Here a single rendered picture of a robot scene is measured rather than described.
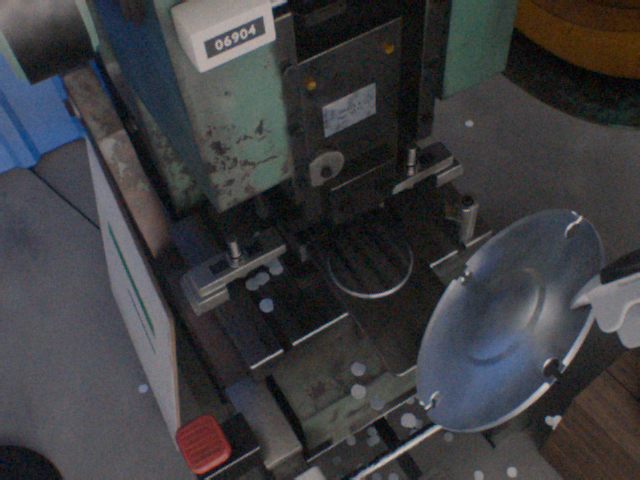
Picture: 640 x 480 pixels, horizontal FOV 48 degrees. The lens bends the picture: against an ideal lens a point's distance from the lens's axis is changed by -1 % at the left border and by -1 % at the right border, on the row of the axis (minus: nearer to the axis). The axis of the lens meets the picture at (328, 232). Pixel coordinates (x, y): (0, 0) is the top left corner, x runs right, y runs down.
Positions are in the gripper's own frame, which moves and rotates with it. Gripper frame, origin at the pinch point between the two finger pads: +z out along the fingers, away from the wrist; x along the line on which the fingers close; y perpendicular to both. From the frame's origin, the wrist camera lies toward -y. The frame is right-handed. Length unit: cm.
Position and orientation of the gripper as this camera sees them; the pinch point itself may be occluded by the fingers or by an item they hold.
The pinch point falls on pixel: (585, 299)
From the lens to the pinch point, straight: 78.2
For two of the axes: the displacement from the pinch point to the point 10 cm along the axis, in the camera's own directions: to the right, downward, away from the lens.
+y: -1.2, 8.3, -5.4
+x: 7.4, 4.4, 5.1
